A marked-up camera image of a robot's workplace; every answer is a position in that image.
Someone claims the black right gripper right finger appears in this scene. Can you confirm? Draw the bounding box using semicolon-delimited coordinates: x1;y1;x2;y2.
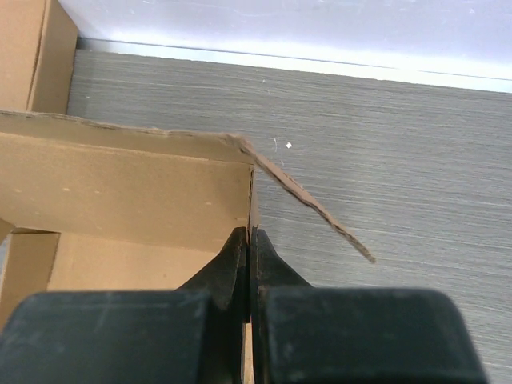
250;229;488;383

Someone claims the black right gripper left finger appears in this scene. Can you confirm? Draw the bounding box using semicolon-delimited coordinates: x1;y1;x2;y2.
1;227;247;383

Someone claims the brown cardboard box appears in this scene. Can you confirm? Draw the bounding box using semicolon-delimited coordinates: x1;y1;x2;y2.
0;110;377;384
0;0;78;114

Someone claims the folded brown cardboard box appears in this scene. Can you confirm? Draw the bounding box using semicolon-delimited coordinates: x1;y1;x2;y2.
0;0;78;114

